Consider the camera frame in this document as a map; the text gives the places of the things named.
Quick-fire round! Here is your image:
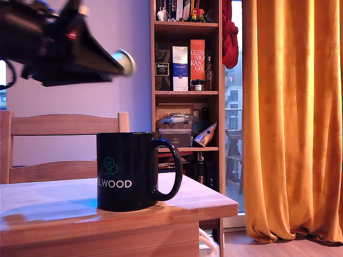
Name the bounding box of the pale green coffee capsule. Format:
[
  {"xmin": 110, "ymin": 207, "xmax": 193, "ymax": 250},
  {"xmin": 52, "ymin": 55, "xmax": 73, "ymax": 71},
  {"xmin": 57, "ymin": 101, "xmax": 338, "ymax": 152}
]
[{"xmin": 111, "ymin": 49, "xmax": 137, "ymax": 78}]

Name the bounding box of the wooden chair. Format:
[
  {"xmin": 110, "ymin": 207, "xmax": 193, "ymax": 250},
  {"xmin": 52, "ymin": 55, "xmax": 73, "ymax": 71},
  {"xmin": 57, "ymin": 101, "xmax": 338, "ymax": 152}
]
[{"xmin": 0, "ymin": 111, "xmax": 130, "ymax": 185}]

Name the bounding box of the black Ardbeg box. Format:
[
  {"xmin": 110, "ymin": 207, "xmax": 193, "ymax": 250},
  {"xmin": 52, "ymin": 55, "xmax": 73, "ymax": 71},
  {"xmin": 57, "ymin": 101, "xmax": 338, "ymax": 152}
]
[{"xmin": 154, "ymin": 41, "xmax": 171, "ymax": 91}]

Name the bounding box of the white figurine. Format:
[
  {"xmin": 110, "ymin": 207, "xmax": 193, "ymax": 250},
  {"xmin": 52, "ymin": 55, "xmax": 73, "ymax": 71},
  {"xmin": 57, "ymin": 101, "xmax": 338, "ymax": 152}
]
[{"xmin": 156, "ymin": 6, "xmax": 169, "ymax": 22}]

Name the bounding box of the black mug with ELWOOD print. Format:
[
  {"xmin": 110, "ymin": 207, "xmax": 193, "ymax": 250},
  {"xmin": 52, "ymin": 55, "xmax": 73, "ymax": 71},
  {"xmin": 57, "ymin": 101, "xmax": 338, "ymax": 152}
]
[{"xmin": 96, "ymin": 131, "xmax": 184, "ymax": 212}]

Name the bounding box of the white and blue whisky box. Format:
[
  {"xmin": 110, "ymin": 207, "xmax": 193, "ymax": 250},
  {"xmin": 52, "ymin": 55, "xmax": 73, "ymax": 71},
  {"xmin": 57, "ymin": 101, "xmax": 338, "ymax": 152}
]
[{"xmin": 171, "ymin": 46, "xmax": 189, "ymax": 92}]

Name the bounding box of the white book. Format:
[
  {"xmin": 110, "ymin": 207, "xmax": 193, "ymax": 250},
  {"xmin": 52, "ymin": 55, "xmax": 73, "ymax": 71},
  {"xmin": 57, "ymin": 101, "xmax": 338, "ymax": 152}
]
[{"xmin": 175, "ymin": 0, "xmax": 184, "ymax": 21}]

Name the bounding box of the wooden bookshelf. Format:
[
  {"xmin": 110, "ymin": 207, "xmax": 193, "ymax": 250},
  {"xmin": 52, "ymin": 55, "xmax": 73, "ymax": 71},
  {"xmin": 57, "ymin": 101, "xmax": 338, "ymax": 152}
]
[{"xmin": 150, "ymin": 0, "xmax": 226, "ymax": 257}]

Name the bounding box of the orange Glenmorangie box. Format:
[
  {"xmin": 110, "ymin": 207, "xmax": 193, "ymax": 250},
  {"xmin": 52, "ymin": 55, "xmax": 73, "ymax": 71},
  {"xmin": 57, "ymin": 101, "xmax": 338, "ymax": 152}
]
[{"xmin": 190, "ymin": 40, "xmax": 206, "ymax": 91}]

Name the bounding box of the colourful toy figurine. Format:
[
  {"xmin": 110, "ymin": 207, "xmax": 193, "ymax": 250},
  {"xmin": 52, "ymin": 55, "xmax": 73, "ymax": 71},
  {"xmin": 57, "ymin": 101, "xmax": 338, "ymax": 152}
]
[{"xmin": 187, "ymin": 7, "xmax": 206, "ymax": 23}]

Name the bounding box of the clear plastic lidded container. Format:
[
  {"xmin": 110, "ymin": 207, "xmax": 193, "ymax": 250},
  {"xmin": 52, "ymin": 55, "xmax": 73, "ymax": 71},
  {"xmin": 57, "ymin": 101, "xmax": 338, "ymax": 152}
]
[{"xmin": 155, "ymin": 113, "xmax": 200, "ymax": 138}]

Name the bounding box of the clear glass bottle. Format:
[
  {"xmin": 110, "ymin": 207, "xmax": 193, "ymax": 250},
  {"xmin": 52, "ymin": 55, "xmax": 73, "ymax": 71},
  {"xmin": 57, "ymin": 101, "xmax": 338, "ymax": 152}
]
[{"xmin": 204, "ymin": 56, "xmax": 213, "ymax": 91}]

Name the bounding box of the black gift box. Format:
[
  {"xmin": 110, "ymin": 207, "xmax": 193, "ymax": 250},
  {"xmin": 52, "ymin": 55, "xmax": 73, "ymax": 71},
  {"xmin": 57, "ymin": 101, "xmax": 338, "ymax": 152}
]
[{"xmin": 159, "ymin": 133, "xmax": 192, "ymax": 148}]

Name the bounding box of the dark round bowl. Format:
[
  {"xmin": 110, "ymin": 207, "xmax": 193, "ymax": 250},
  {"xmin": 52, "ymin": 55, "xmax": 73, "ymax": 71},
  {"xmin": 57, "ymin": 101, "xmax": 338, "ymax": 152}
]
[{"xmin": 191, "ymin": 119, "xmax": 208, "ymax": 134}]

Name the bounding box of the red hanging cloth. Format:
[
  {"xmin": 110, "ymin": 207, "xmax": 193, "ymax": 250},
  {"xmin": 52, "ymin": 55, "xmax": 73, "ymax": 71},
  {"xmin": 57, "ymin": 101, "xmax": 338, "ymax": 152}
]
[{"xmin": 221, "ymin": 0, "xmax": 239, "ymax": 70}]

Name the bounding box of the gold and blue snack bag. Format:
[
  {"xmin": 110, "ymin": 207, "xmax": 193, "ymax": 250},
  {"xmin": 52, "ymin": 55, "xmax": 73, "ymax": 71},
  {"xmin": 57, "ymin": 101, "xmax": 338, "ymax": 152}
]
[{"xmin": 192, "ymin": 122, "xmax": 218, "ymax": 148}]

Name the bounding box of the black flask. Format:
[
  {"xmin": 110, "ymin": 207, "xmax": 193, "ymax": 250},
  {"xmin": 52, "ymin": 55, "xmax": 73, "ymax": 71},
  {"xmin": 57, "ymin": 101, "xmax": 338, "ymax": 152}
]
[{"xmin": 194, "ymin": 151, "xmax": 205, "ymax": 185}]

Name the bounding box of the balcony chair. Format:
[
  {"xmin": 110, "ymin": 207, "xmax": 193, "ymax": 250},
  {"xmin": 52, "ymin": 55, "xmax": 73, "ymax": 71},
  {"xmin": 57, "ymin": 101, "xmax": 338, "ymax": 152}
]
[{"xmin": 226, "ymin": 129, "xmax": 243, "ymax": 195}]

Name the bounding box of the orange curtain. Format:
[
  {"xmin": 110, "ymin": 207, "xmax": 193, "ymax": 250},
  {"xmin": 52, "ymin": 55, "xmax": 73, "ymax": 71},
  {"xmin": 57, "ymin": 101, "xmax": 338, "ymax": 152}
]
[{"xmin": 242, "ymin": 0, "xmax": 343, "ymax": 245}]

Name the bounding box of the black cable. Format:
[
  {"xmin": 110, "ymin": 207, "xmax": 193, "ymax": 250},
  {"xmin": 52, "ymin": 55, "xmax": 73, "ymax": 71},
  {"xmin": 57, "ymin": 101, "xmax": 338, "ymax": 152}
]
[{"xmin": 0, "ymin": 60, "xmax": 18, "ymax": 90}]

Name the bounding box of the wooden picture frame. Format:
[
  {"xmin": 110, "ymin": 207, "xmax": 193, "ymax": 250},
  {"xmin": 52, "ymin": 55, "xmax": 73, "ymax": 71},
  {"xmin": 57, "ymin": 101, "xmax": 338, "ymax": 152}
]
[{"xmin": 155, "ymin": 103, "xmax": 208, "ymax": 118}]

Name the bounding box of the white cable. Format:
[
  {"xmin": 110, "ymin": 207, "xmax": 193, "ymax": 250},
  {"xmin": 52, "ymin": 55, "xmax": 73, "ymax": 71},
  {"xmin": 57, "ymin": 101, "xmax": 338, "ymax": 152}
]
[{"xmin": 198, "ymin": 227, "xmax": 218, "ymax": 251}]

